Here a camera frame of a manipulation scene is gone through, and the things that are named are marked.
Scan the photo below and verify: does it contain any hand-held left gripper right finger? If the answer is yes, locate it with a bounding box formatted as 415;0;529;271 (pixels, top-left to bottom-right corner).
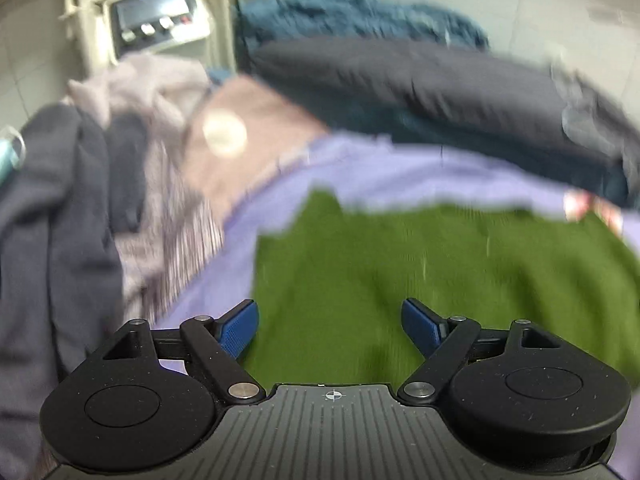
397;297;563;406

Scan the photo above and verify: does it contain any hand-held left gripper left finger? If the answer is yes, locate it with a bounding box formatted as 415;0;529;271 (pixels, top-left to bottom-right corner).
102;299;268;406

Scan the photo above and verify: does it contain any green knitted sweater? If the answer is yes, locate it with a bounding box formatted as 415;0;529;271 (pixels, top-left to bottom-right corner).
244;187;640;392

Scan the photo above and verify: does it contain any grey striped cloth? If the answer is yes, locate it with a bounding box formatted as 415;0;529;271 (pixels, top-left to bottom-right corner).
112;137;227;323

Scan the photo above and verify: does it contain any light purple shirt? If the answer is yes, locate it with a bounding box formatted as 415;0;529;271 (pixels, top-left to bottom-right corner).
150;132;640;480

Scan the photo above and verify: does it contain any pink cloth with white circle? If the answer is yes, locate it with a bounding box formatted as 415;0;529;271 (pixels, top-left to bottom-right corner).
182;76;332;213

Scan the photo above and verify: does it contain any dark teal quilted bedding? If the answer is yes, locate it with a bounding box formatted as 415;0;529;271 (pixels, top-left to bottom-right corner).
300;97;632;207

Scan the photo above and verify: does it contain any dark grey blanket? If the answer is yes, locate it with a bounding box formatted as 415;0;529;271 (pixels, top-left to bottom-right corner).
0;104;153;480

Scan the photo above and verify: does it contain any patterned bed sheet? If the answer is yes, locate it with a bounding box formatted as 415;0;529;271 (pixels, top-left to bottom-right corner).
562;189;625;237

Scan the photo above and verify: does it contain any pale lilac cloth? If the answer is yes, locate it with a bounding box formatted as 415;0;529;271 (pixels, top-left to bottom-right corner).
66;54;212;133

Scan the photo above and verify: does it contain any light grey cloth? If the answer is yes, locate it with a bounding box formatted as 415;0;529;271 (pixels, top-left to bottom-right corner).
549;57;640;163

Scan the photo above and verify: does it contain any blue face mask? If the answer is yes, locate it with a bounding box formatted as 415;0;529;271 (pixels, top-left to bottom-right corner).
0;127;27;187

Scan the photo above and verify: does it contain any blue crumpled blanket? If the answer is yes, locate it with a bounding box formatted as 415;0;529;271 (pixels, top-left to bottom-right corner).
234;0;492;61

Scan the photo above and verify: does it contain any white appliance with control panel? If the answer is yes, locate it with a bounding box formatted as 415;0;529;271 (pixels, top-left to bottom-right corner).
57;0;242;80

